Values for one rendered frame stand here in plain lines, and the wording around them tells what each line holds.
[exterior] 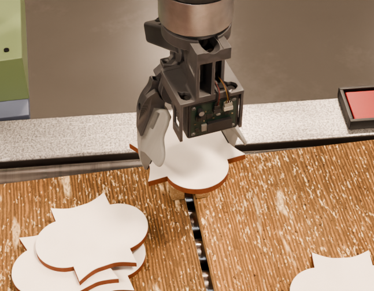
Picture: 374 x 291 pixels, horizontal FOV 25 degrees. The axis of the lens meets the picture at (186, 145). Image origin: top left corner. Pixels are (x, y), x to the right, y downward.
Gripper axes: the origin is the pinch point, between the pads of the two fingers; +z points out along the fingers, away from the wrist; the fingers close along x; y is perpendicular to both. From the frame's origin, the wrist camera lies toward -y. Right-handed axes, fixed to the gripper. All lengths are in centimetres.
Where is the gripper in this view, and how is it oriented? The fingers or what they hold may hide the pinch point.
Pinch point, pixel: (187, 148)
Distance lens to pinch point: 99.7
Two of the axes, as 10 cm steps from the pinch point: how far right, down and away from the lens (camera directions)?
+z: -0.1, 7.2, 6.9
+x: 9.4, -2.3, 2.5
